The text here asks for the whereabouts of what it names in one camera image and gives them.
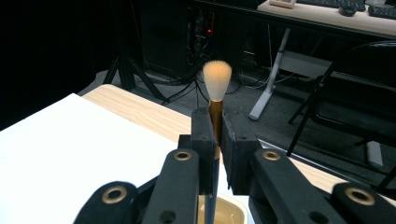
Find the dark computer equipment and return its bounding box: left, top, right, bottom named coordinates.
left=186, top=5, right=219, bottom=67

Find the beige box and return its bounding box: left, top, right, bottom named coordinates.
left=268, top=0, right=298, bottom=10

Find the black-handled makeup brush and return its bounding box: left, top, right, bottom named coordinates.
left=202, top=60, right=233, bottom=224

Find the black computer mouse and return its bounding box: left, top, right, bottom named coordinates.
left=338, top=5, right=359, bottom=18

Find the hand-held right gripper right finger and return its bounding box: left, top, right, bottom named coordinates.
left=219, top=111, right=264, bottom=196

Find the dark curtain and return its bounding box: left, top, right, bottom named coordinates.
left=0, top=0, right=125, bottom=132

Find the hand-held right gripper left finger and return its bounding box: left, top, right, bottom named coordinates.
left=177, top=106, right=220, bottom=196

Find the white desk panel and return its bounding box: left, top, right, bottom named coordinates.
left=278, top=50, right=334, bottom=80

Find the black keyboard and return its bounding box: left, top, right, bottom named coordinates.
left=367, top=5, right=396, bottom=21
left=296, top=0, right=344, bottom=9

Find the light wooden desk top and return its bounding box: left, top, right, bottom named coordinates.
left=257, top=0, right=396, bottom=37

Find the black metal stand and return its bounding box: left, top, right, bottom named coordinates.
left=102, top=54, right=166, bottom=101

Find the wooden table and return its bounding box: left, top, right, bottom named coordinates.
left=81, top=83, right=396, bottom=208

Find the cream square cup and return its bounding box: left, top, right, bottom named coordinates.
left=197, top=193, right=250, bottom=224

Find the white desk leg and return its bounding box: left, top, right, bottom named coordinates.
left=247, top=27, right=292, bottom=122
left=366, top=141, right=385, bottom=170

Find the black folding chair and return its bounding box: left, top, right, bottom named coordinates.
left=285, top=40, right=396, bottom=196

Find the white board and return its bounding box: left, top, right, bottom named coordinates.
left=0, top=92, right=256, bottom=224

